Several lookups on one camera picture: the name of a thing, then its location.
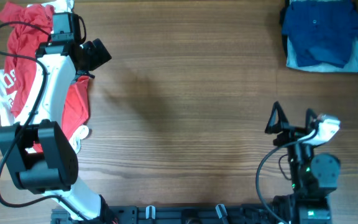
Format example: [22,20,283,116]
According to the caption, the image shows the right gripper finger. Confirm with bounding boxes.
[265,101,289,134]
[305,108,318,134]

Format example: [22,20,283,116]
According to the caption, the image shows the blue t-shirt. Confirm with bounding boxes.
[282,1,358,68]

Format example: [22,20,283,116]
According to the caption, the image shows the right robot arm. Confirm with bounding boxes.
[259,102,341,223]

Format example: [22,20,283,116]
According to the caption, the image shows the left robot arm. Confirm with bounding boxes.
[0,12,117,223]

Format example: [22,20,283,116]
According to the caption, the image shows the folded light blue jeans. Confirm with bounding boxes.
[286,39,358,73]

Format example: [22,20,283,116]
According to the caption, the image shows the white t-shirt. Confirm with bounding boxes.
[0,0,90,153]

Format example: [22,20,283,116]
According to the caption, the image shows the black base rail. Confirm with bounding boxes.
[50,203,328,224]

